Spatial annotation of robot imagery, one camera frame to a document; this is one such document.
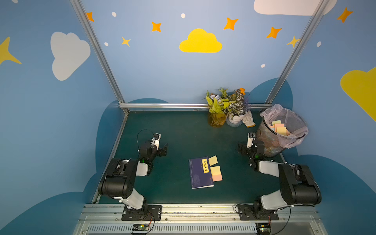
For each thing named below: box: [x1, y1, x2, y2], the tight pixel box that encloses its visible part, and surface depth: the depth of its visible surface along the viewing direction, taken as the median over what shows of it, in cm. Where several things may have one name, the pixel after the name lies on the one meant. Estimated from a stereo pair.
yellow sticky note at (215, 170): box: [210, 165, 222, 176], surface depth 89 cm
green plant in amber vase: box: [203, 87, 235, 128], surface depth 101 cm
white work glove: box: [242, 110, 256, 128], surface depth 117 cm
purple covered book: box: [188, 156, 214, 189], surface depth 89 cm
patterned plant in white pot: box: [226, 87, 250, 128], surface depth 95 cm
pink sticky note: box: [211, 174, 223, 182], surface depth 86 cm
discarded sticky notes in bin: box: [269, 119, 291, 136], surface depth 95 cm
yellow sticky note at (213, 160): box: [208, 155, 218, 166], surface depth 93 cm
